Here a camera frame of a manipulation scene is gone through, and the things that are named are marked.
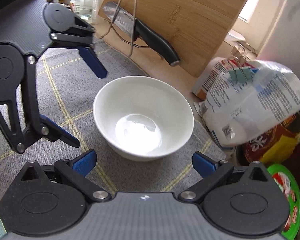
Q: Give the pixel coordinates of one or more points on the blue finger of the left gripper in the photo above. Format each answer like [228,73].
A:
[53,132]
[91,59]

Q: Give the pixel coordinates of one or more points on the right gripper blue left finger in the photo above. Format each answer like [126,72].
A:
[73,173]

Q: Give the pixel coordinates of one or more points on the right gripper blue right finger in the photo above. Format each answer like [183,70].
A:
[214,174]

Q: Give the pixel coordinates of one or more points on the white bowl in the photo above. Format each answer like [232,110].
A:
[142,118]

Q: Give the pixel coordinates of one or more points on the grey blue checked towel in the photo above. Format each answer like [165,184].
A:
[66,90]

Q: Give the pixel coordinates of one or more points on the steel santoku knife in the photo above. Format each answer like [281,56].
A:
[156,42]

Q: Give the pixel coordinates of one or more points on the glass jar green lid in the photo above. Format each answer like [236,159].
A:
[82,8]

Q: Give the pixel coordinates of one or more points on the dark soy sauce bottle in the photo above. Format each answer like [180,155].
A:
[274,146]

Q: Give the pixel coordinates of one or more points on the green lidded paste tub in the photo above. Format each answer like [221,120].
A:
[289,187]

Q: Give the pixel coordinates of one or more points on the white clipped food bag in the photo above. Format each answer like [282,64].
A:
[243,103]

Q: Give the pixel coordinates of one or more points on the red white salt bag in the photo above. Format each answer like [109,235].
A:
[215,77]

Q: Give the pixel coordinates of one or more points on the bamboo cutting board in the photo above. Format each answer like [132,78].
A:
[194,28]

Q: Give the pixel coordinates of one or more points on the wire board stand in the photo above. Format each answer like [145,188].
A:
[122,19]

